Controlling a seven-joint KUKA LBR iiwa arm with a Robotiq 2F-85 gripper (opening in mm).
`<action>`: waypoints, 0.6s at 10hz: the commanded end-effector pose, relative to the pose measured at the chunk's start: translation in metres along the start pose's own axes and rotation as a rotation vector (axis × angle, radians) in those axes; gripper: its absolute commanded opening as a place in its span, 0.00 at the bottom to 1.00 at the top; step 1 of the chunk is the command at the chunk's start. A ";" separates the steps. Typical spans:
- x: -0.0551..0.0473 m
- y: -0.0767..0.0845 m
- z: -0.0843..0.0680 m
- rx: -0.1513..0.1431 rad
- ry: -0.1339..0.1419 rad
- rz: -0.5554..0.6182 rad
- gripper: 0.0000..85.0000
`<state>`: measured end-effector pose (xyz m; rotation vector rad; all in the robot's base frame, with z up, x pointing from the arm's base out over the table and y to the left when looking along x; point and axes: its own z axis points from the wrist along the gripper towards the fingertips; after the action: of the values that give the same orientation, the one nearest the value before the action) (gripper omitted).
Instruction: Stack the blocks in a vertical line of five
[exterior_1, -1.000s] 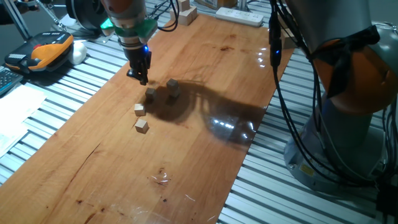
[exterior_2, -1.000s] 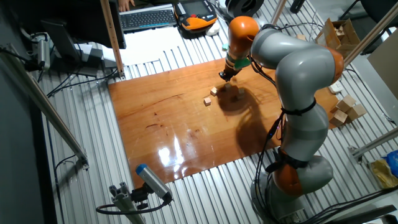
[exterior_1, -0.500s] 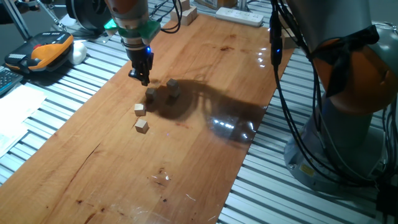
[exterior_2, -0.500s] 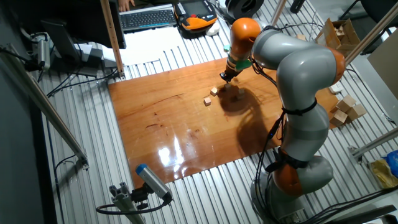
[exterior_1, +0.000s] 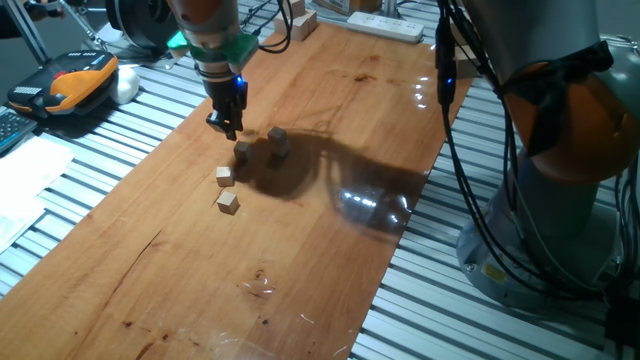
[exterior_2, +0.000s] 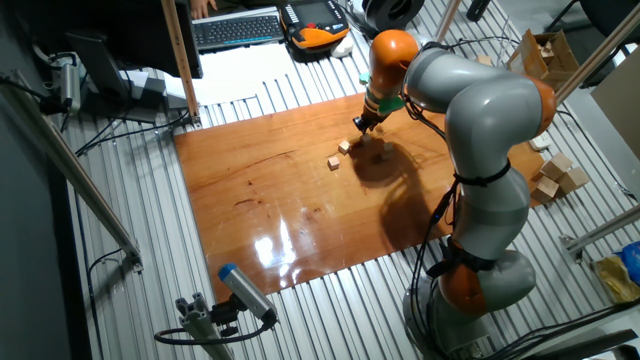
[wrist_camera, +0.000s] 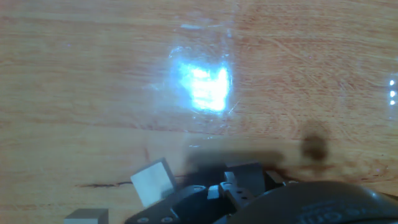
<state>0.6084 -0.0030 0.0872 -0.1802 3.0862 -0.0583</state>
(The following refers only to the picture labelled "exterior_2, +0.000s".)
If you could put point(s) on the long aluminium beam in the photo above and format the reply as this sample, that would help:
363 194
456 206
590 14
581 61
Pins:
75 175

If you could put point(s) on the black round spool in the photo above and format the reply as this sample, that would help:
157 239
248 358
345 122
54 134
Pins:
380 15

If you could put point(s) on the dark office chair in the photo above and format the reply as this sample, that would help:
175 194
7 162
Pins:
610 12

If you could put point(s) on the black monitor stand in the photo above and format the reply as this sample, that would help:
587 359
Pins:
97 65

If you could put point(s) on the wooden block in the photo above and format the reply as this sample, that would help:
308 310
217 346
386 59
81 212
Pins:
484 60

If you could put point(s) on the black cylindrical object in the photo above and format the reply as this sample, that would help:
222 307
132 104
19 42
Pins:
477 10

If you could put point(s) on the dark computer monitor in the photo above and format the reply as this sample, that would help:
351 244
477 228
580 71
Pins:
125 30

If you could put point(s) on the glossy wooden board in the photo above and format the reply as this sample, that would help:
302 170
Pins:
280 210

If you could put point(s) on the orange black teach pendant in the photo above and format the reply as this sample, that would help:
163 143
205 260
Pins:
315 35

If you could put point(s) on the white power strip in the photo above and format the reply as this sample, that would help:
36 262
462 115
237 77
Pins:
540 141

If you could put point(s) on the silver camera with blue cap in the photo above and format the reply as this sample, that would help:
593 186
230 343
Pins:
247 292

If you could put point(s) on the brown frame post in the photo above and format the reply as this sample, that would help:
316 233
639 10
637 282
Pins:
180 60

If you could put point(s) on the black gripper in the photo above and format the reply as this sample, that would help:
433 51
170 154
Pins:
369 122

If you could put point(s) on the brown cardboard box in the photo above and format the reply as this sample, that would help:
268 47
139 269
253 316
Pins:
525 60

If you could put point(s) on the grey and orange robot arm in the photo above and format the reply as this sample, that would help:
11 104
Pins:
485 115

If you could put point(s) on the short aluminium profile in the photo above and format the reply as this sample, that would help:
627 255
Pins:
200 325

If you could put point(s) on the blue plastic bag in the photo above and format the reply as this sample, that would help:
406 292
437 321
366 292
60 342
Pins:
631 260

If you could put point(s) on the person hand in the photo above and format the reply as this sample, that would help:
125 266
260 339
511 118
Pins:
202 7

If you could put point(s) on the large wooden cube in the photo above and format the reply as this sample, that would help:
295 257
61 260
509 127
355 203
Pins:
574 181
556 166
545 190

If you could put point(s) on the black camera clamp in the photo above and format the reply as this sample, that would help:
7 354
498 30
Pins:
222 315

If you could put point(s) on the aluminium frame beam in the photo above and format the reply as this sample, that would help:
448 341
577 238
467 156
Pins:
600 232

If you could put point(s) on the dark computer keyboard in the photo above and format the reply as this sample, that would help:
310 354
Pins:
237 31

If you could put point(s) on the aluminium frame post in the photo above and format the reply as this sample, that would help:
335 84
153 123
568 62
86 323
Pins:
446 20
600 50

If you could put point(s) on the white paper sheets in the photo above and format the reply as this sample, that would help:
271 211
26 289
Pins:
240 70

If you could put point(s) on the green camera mount bracket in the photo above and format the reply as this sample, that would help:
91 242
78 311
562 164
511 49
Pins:
391 105

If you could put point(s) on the white rounded object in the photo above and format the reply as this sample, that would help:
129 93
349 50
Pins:
343 47

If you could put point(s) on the brown flat panel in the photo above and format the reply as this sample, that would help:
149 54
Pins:
620 110

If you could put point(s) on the yellow plastic bag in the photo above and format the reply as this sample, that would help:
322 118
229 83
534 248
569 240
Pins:
617 280

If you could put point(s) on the silver cylindrical camera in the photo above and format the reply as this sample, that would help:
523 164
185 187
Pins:
70 87

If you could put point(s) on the grey flat box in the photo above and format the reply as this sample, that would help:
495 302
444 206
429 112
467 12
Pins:
150 95

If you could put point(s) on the black flat bar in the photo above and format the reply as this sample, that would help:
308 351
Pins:
580 346

